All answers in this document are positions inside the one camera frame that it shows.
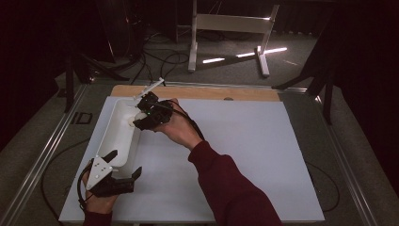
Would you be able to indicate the white metal stand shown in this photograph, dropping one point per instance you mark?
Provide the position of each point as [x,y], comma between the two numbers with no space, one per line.
[230,23]

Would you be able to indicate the aluminium floor rail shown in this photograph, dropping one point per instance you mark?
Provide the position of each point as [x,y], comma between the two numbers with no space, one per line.
[348,169]
[40,157]

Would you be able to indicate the small grey round disc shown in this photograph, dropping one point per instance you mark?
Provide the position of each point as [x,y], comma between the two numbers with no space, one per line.
[228,99]

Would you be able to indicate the black stand legs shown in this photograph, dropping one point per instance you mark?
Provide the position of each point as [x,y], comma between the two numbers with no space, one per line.
[327,100]
[69,84]

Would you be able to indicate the person's right hand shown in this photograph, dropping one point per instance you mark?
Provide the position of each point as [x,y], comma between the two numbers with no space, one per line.
[180,130]

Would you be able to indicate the pale blue table mat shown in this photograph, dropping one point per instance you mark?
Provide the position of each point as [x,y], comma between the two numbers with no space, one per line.
[266,132]

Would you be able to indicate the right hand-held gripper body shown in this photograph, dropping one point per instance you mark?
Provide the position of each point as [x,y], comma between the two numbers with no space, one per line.
[161,111]

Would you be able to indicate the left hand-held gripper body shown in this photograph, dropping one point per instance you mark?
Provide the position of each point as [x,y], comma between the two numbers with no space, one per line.
[99,175]

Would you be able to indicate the white plastic bin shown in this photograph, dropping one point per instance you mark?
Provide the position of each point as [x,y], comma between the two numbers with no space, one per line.
[119,138]

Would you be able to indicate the person's left hand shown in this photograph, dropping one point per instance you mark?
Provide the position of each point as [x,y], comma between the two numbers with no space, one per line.
[99,204]

